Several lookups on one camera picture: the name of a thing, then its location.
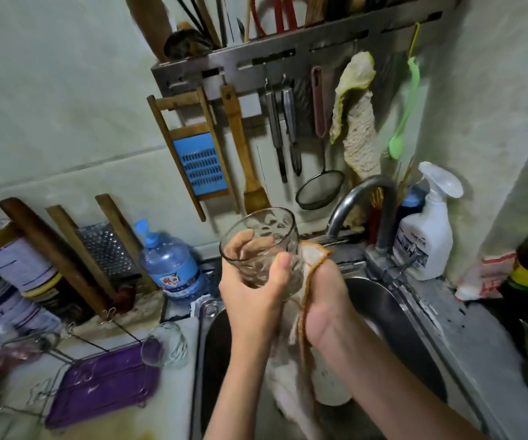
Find beige dish cloth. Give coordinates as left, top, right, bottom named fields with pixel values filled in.
left=264, top=241, right=334, bottom=440

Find wooden rolling pin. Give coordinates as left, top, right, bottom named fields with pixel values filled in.
left=0, top=197, right=123, bottom=319

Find red container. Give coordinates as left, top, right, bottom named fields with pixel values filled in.
left=367, top=188, right=386, bottom=248

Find wooden slicer with blue blade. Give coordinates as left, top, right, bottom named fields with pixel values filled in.
left=147, top=85, right=242, bottom=222

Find wooden spatula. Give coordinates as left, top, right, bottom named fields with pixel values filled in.
left=220, top=83, right=273, bottom=215

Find metal faucet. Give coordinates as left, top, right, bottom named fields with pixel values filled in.
left=323, top=175, right=403, bottom=271

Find wall mounted metal utensil rack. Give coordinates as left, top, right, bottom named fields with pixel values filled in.
left=150, top=0, right=462, bottom=99

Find metal peeler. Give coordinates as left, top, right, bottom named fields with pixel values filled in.
left=280, top=78, right=304, bottom=177
left=264, top=82, right=288, bottom=184

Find metal wire cup rack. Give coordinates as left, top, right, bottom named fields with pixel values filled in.
left=0, top=307, right=169, bottom=440

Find black handled knife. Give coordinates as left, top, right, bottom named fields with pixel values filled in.
left=326, top=0, right=357, bottom=22

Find stack of labelled tin cans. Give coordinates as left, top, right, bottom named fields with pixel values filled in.
left=0, top=219, right=68, bottom=349

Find white plate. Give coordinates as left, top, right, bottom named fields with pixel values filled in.
left=310, top=348, right=357, bottom=407

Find purple plastic tray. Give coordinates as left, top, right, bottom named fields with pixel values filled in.
left=44, top=339, right=163, bottom=430

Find brown handled knife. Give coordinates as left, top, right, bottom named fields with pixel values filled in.
left=302, top=0, right=331, bottom=28

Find person's left forearm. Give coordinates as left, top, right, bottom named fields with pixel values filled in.
left=204, top=348, right=288, bottom=440

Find stainless steel sink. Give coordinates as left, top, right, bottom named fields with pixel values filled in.
left=191, top=270, right=485, bottom=440

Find red handled scissors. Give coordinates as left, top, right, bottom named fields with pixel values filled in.
left=248, top=0, right=300, bottom=37

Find wooden scoop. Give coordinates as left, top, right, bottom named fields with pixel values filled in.
left=123, top=0, right=175, bottom=61

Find blue capped bottle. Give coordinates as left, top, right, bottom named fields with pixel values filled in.
left=397, top=183, right=428, bottom=221

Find bundle of dark chopsticks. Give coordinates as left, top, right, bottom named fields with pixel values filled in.
left=172, top=0, right=238, bottom=46

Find person's right forearm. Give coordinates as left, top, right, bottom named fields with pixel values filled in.
left=323, top=325, right=490, bottom=440

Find mesh strainer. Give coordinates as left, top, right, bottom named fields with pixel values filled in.
left=294, top=65, right=346, bottom=211

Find dark metal ladle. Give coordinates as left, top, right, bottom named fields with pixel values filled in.
left=163, top=30, right=215, bottom=62

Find person's left hand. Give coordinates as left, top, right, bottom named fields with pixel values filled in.
left=218, top=229, right=295, bottom=358

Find white spray bottle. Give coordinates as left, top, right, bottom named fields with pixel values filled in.
left=392, top=161, right=465, bottom=281

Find hanging loofah sponge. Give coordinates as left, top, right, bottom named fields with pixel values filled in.
left=328, top=51, right=384, bottom=184

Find small blue water bottle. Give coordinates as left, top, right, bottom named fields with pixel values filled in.
left=134, top=219, right=208, bottom=301

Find person's right hand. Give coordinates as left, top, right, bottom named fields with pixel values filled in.
left=302, top=256, right=357, bottom=349

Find pink and white plastic bag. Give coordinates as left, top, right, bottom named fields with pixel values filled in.
left=453, top=250, right=520, bottom=301

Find wooden framed metal grater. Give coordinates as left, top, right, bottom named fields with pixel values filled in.
left=46, top=193, right=155, bottom=294

